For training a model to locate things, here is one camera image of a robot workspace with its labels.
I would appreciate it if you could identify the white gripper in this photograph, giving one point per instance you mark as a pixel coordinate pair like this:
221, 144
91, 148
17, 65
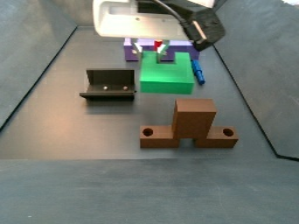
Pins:
118, 20

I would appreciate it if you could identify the green U-shaped block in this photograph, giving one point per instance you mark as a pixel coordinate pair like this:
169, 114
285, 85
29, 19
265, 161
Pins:
166, 78

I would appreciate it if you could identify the purple board with cross slot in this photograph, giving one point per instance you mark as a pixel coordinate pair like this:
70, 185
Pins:
177, 46

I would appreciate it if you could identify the red cylindrical peg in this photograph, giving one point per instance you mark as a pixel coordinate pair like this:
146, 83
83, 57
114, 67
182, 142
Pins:
158, 44

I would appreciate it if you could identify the blue cylindrical peg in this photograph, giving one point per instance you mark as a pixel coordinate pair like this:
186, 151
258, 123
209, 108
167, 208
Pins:
198, 72

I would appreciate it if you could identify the brown T-shaped block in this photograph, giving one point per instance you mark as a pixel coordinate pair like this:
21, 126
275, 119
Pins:
193, 121

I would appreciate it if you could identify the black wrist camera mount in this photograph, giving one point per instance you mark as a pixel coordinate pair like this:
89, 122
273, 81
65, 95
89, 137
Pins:
199, 21

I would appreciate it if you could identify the black angle bracket fixture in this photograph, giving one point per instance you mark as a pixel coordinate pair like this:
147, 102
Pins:
110, 84

